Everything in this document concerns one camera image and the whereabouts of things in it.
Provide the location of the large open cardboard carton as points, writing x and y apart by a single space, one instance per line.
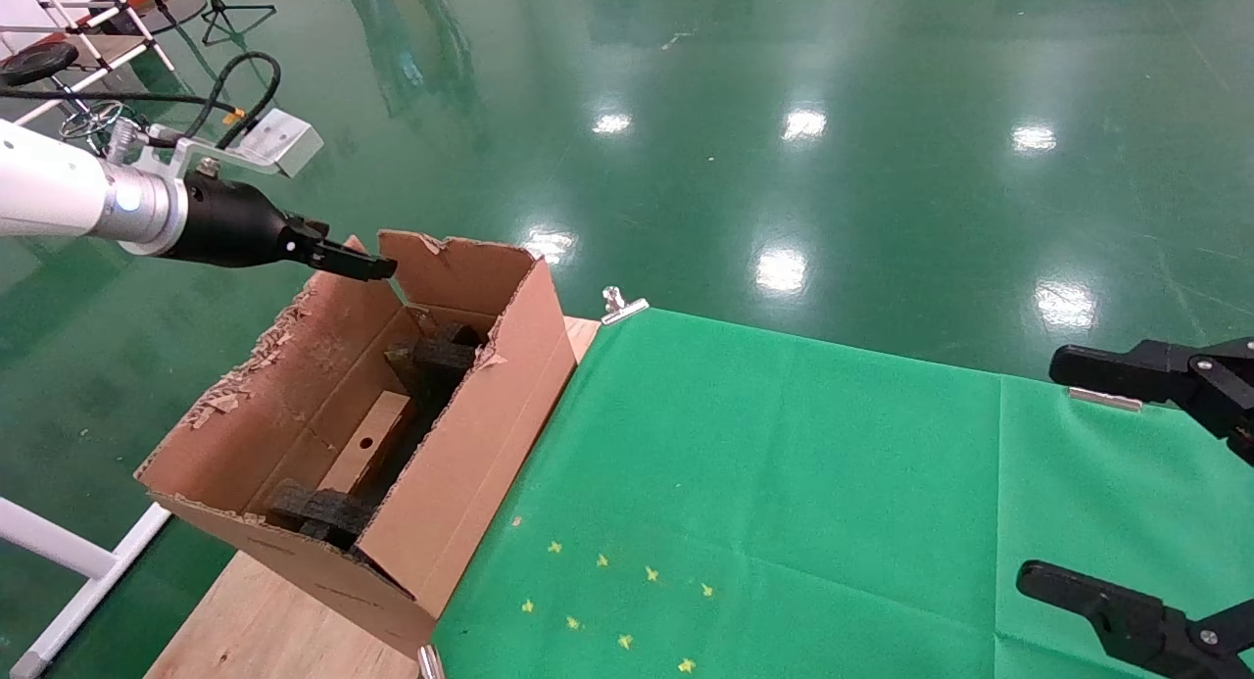
470 463

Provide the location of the black gooseneck stand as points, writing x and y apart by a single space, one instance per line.
147 15

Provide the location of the black foam block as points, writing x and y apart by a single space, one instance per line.
318 512
436 358

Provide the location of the green table cloth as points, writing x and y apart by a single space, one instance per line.
833 483

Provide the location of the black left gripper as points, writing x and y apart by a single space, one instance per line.
235 223

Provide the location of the black round wheeled stool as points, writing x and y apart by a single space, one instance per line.
34 64

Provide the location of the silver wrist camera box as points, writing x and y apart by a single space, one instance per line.
279 142

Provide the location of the small brown cardboard box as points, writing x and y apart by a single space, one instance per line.
377 419

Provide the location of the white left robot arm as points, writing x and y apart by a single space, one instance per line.
49 189

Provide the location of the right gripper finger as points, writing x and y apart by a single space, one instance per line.
1127 620
1146 370

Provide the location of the long white frame table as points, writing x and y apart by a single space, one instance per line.
118 50

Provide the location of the white metal floor frame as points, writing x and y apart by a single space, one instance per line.
59 547

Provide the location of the black tripod microphone stand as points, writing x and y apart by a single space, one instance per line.
245 10

